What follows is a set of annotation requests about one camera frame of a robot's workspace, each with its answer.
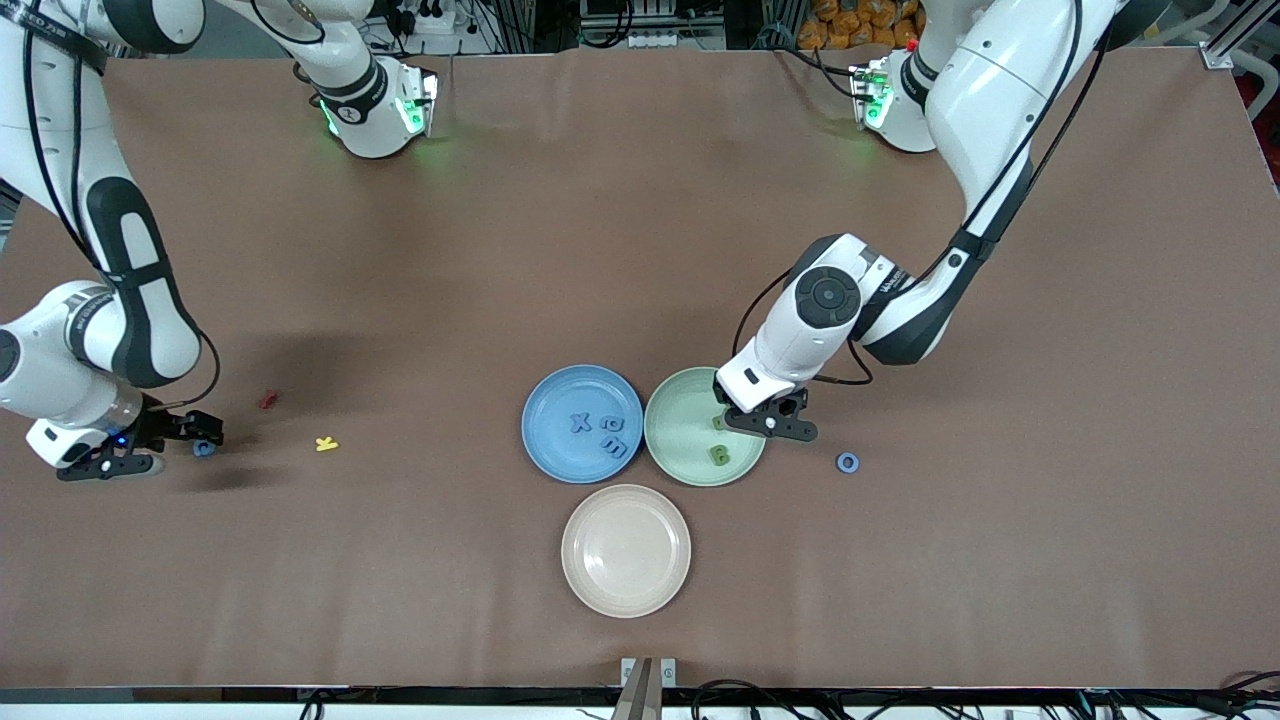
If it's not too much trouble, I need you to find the green plate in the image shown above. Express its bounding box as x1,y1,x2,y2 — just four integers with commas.
644,366,769,488

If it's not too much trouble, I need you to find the blue plate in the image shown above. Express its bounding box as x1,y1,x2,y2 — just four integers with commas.
521,364,645,485

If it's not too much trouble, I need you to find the beige plate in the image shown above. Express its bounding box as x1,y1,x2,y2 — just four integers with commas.
561,484,692,619

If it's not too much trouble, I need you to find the black table edge strip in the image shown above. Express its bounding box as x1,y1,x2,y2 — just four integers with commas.
0,686,1280,707

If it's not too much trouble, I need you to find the bag of orange fruit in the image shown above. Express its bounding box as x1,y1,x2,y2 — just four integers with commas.
797,0,926,51

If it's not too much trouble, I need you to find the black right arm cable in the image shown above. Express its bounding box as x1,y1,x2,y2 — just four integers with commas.
20,0,222,409

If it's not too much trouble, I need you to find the white bracket plate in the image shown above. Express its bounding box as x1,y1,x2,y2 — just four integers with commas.
620,657,678,689

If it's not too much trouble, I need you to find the black floor cable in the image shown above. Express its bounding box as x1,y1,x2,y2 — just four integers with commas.
692,680,801,720

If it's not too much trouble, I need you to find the metal post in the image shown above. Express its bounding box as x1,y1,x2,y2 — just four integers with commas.
612,657,666,720

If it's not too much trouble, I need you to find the aluminium frame profile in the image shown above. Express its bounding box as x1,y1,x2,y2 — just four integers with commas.
1200,0,1280,71

